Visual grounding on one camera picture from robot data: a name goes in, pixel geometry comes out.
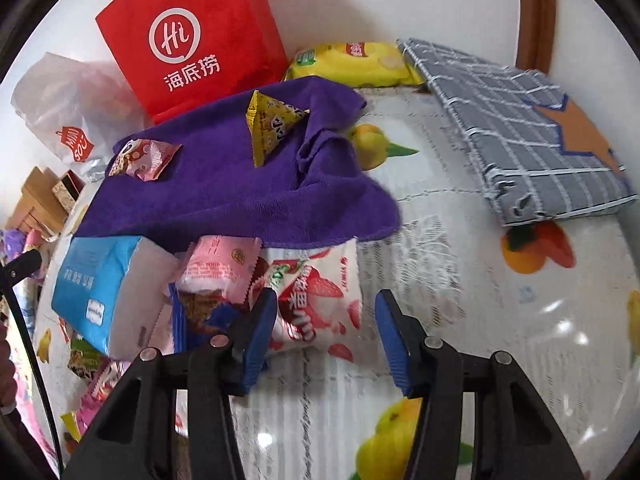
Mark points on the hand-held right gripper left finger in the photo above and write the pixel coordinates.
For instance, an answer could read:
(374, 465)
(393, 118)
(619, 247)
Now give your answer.
(260, 340)

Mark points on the yellow triangular snack packet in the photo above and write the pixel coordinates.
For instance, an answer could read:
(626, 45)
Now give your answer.
(267, 125)

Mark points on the purple towel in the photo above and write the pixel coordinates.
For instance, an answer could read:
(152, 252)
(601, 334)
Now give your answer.
(225, 185)

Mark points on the light wooden furniture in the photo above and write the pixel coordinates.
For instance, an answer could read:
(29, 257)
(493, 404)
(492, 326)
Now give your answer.
(37, 200)

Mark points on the red paper bag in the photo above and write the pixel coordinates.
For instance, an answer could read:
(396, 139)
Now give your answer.
(200, 35)

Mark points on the patterned small box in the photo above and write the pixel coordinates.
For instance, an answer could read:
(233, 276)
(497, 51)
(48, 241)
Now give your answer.
(67, 192)

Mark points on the white plastic bag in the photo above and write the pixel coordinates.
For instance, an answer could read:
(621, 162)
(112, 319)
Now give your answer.
(60, 105)

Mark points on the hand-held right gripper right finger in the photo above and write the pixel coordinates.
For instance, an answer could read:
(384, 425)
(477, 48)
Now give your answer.
(392, 340)

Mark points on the brown wooden door frame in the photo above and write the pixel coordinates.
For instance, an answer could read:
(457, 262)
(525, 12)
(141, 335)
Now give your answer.
(535, 10)

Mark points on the grey checked folded cloth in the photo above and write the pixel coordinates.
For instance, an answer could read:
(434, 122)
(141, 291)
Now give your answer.
(500, 125)

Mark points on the white strawberry snack packet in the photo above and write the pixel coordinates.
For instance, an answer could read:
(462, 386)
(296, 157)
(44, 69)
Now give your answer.
(320, 290)

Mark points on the blue tissue pack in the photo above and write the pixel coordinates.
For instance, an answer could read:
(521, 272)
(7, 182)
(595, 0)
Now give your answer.
(95, 285)

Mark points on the pink wrapped snack cake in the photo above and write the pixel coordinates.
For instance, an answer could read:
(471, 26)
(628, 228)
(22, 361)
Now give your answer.
(215, 265)

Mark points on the green snack packet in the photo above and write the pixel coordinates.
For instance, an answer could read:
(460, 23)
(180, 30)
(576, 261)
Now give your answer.
(82, 357)

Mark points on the purple printed plastic bag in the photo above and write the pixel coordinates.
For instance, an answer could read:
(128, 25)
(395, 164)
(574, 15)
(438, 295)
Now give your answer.
(15, 245)

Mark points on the yellow chip bag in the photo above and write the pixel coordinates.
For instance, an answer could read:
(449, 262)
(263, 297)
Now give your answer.
(350, 65)

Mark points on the fruit printed tablecloth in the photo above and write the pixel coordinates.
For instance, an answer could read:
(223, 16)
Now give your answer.
(475, 310)

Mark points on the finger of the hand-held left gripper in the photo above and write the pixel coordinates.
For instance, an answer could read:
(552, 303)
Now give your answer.
(25, 260)

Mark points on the blue snack packet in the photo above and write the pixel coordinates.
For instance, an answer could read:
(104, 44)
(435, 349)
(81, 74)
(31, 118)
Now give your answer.
(200, 317)

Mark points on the red panda snack packet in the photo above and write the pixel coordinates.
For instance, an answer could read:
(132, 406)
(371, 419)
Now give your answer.
(142, 157)

